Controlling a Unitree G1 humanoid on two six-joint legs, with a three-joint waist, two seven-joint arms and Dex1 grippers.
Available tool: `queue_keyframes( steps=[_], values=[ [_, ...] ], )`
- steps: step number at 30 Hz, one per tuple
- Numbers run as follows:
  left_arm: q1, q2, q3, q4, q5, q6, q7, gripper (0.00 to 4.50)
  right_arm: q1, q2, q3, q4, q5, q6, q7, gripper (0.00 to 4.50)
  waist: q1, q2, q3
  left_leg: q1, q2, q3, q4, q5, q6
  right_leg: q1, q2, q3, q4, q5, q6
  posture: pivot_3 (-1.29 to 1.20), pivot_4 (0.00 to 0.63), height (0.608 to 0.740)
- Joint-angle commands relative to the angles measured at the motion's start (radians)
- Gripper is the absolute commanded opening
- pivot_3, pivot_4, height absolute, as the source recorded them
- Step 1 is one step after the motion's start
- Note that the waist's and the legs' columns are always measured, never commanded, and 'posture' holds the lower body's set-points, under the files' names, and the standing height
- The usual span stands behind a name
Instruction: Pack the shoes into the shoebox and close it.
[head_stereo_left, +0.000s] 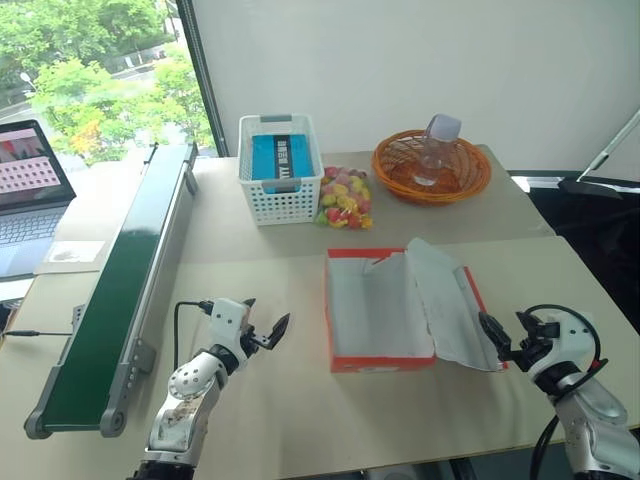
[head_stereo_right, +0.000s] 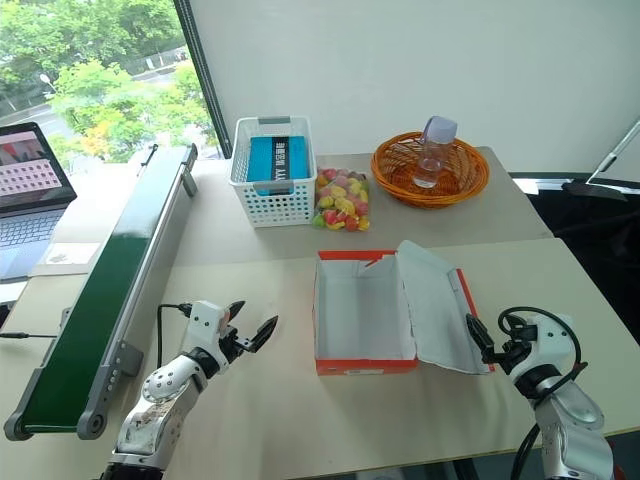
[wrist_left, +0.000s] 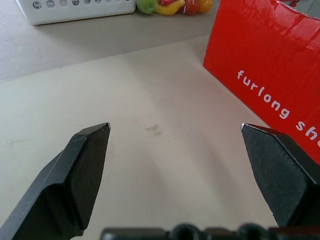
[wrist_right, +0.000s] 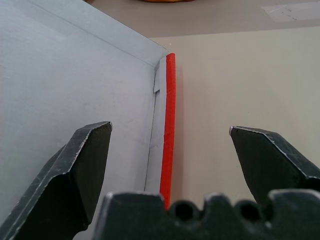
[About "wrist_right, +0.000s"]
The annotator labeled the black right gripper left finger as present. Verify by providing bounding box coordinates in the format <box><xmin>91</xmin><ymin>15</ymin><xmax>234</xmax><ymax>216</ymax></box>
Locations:
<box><xmin>0</xmin><ymin>121</ymin><xmax>113</xmax><ymax>240</ymax></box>

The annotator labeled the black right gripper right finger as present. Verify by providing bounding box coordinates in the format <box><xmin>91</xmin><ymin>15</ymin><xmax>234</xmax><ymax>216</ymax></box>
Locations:
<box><xmin>229</xmin><ymin>125</ymin><xmax>320</xmax><ymax>206</ymax></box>

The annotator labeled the grey cardboard box, red edge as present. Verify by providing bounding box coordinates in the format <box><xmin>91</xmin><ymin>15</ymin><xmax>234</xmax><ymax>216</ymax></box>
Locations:
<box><xmin>0</xmin><ymin>0</ymin><xmax>177</xmax><ymax>210</ymax></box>

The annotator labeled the orange round object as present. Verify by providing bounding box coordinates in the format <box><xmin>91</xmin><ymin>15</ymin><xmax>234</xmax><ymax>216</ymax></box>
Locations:
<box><xmin>136</xmin><ymin>0</ymin><xmax>187</xmax><ymax>4</ymax></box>

